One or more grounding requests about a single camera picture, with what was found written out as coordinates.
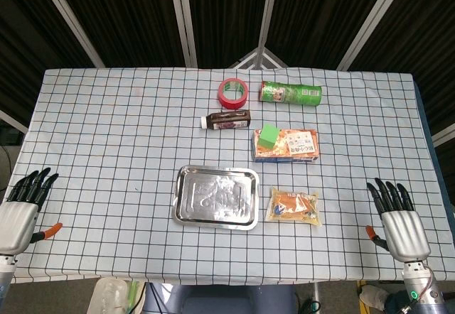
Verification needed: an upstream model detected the yellow snack packet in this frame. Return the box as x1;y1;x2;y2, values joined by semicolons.
265;186;322;227

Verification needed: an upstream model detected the green chips can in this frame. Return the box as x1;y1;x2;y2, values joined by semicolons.
257;80;323;107

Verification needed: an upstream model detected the orange snack box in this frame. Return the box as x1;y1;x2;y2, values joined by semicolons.
252;128;319;163

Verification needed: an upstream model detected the blue checkered tablecloth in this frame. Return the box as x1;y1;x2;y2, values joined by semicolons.
4;66;452;286

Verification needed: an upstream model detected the white metal frame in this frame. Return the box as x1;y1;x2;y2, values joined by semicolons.
229;45;289;69

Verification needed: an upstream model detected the red tape roll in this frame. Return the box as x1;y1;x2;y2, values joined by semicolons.
217;77;249;109

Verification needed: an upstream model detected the silver metal tray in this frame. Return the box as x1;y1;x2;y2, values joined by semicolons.
171;165;261;231

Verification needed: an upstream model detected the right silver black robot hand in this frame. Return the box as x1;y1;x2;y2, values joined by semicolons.
365;178;432;261

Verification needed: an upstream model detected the brown drink bottle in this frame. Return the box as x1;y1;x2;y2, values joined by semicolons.
200;110;252;131

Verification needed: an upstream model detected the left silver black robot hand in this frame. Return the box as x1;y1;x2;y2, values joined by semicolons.
0;167;64;256

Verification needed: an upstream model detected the green foam cube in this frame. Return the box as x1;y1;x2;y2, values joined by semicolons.
257;124;283;149

